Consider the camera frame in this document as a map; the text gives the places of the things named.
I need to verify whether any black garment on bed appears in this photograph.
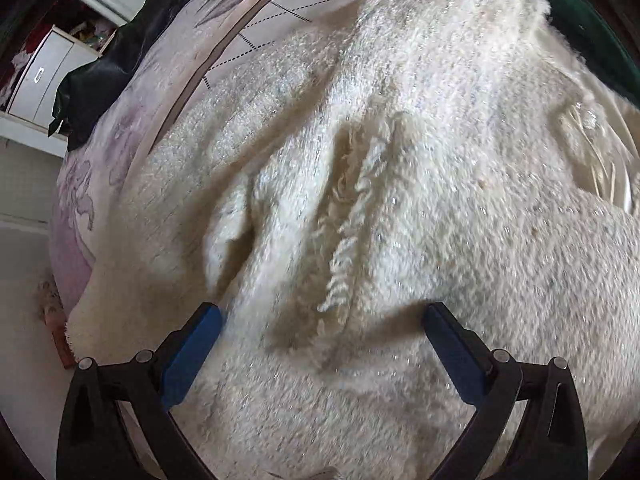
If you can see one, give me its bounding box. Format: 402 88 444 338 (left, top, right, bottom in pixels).
48 0 191 152

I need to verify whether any white floral quilted bedspread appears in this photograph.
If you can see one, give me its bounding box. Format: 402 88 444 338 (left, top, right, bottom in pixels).
49 0 355 312

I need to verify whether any white drawer cabinet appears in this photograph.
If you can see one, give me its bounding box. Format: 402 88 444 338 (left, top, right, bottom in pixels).
1 27 100 158

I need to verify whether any green garment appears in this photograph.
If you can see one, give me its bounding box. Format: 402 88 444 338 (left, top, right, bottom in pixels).
548 0 639 105

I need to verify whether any white fluffy knit coat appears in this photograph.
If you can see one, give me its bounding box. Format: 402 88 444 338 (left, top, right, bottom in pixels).
68 0 639 479

